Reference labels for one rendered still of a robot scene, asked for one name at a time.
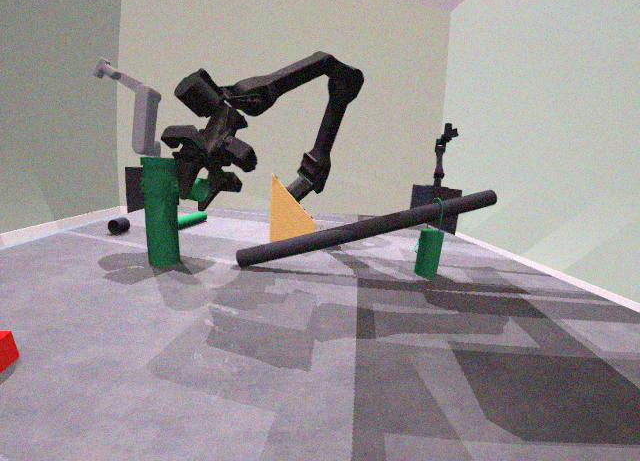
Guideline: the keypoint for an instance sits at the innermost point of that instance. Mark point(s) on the green tube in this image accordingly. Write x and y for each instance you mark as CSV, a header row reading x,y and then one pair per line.
x,y
191,219

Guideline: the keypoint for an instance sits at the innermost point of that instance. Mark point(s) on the green post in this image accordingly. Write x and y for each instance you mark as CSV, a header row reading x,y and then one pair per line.
x,y
161,221

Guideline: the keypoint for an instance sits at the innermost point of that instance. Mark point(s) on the green cylinder with hook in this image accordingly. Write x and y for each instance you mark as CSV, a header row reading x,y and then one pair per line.
x,y
429,250

